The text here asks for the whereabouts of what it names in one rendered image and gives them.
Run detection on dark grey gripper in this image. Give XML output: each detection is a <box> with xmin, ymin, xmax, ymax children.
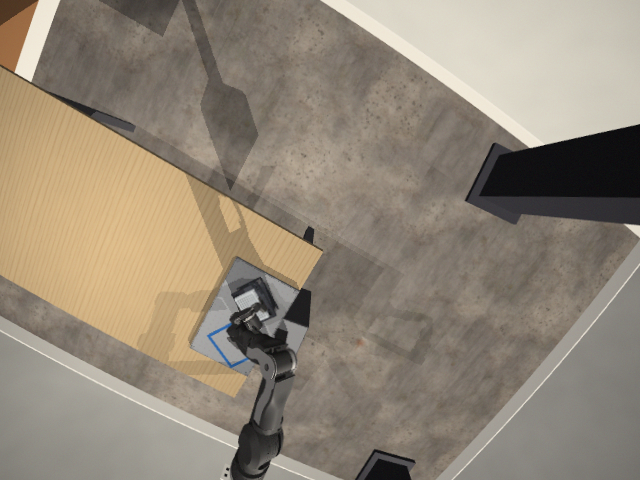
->
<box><xmin>229</xmin><ymin>297</ymin><xmax>268</xmax><ymax>330</ymax></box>

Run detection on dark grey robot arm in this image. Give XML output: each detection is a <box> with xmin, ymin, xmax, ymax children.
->
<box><xmin>226</xmin><ymin>318</ymin><xmax>298</xmax><ymax>480</ymax></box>

